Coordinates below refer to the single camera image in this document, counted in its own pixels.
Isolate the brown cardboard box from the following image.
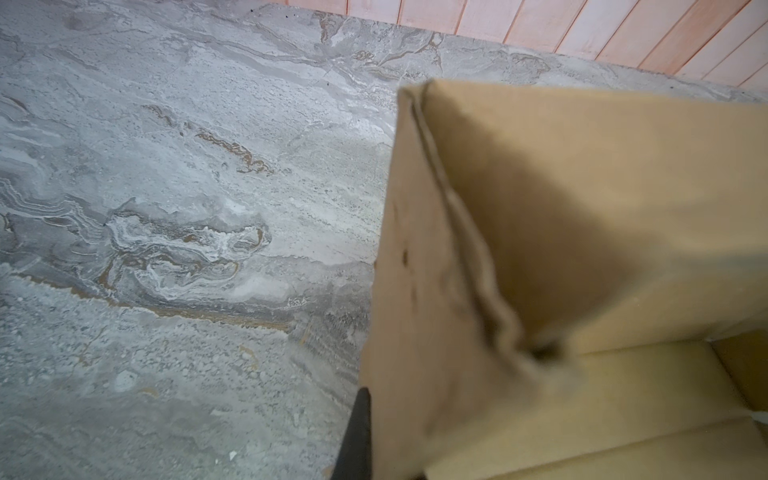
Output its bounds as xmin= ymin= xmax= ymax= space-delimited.
xmin=359 ymin=80 xmax=767 ymax=479

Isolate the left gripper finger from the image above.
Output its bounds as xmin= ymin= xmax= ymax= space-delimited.
xmin=330 ymin=387 xmax=372 ymax=480

